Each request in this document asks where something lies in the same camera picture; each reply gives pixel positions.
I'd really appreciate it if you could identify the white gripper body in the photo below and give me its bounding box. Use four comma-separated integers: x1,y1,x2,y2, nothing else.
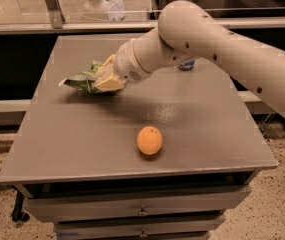
113,38,151,83

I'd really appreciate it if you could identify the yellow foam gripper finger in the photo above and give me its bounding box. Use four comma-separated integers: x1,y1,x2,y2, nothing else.
93,72,126,92
97,54,115,76

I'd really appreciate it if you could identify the green jalapeno chip bag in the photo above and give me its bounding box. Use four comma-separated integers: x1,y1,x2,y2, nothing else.
58,62,106,94

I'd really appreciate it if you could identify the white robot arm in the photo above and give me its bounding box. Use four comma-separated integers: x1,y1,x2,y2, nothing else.
94,0,285,118

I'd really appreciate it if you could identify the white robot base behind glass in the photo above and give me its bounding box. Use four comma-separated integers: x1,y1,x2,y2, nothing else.
83,0,125,22

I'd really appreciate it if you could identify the blue energy drink can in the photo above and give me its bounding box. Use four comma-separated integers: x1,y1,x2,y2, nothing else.
178,60,195,71

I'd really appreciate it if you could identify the orange fruit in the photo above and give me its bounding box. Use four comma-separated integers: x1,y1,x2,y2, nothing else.
137,126,163,155

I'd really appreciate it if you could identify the grey drawer cabinet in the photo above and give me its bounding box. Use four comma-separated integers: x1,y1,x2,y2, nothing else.
0,35,277,240

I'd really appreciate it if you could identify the upper grey drawer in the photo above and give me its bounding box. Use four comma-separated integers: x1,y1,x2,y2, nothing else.
25,185,251,222

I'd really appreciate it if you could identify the grey drawer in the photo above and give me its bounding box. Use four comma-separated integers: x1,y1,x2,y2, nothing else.
25,185,251,222
54,214,225,240

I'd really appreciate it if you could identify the black caster wheel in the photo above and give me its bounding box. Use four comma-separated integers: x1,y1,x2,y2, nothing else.
11,191,30,222

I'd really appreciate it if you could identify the lower grey drawer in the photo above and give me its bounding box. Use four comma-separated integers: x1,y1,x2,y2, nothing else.
54,214,225,240

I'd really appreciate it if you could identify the left metal railing bracket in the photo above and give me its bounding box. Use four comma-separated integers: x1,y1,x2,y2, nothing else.
45,0,64,29

